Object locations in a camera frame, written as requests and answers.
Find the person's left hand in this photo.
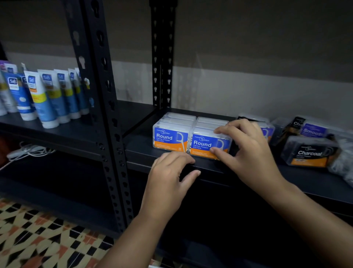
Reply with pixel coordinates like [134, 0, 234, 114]
[139, 151, 201, 221]

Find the person's right hand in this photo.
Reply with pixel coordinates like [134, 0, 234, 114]
[209, 119, 289, 194]

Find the group of floss boxes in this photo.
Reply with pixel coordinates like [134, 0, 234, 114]
[152, 112, 353, 188]

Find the blue label dental floss box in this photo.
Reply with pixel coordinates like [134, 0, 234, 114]
[189, 128, 233, 160]

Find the dark metal shelf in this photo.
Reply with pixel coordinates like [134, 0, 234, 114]
[0, 0, 353, 268]

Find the person's left forearm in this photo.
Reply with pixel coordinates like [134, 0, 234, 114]
[96, 211, 166, 268]

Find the person's right forearm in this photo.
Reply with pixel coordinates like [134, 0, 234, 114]
[266, 179, 353, 268]

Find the white plastic item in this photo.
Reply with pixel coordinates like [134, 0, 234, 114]
[0, 142, 56, 172]

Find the row of blue white tubes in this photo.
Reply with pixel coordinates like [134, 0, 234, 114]
[0, 63, 92, 130]

